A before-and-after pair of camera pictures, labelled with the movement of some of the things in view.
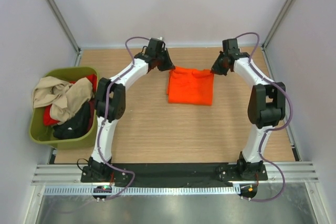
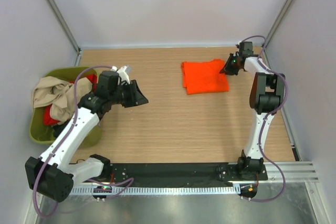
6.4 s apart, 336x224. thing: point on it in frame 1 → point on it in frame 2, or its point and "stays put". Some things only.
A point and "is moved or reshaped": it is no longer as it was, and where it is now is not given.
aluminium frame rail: (300, 172) stays put
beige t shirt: (66, 98) stays put
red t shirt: (48, 120) stays put
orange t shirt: (190, 86) is moved or reshaped
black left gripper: (163, 57) → (132, 93)
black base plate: (172, 172) stays put
